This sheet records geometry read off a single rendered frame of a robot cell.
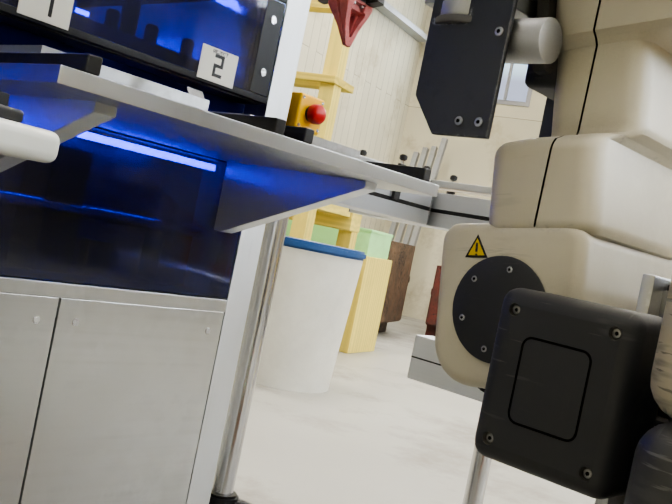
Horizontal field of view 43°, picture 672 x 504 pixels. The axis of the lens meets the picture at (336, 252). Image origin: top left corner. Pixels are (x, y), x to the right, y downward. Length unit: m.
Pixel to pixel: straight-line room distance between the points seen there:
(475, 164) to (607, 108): 9.38
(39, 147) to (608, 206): 0.52
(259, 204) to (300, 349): 2.60
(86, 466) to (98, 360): 0.19
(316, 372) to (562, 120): 3.36
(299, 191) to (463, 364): 0.68
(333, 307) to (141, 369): 2.61
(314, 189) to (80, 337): 0.46
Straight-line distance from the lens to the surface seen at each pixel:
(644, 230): 0.90
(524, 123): 10.16
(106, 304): 1.49
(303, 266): 4.02
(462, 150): 10.32
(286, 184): 1.48
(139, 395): 1.58
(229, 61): 1.59
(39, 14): 1.39
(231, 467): 2.00
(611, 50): 0.88
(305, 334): 4.07
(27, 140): 0.80
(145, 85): 1.17
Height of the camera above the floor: 0.76
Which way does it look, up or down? 1 degrees down
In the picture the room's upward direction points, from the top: 12 degrees clockwise
